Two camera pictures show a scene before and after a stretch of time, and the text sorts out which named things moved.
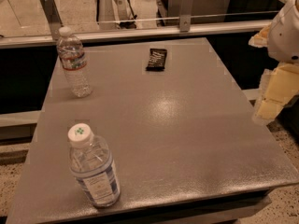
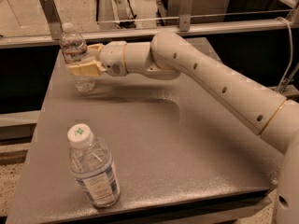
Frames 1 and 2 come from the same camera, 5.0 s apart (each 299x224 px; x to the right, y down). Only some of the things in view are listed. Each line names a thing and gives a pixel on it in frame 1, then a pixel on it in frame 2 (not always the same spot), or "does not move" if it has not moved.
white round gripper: (286, 35) to (112, 59)
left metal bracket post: (51, 12) does not move
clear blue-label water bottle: (91, 161) does not move
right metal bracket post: (187, 7) does not move
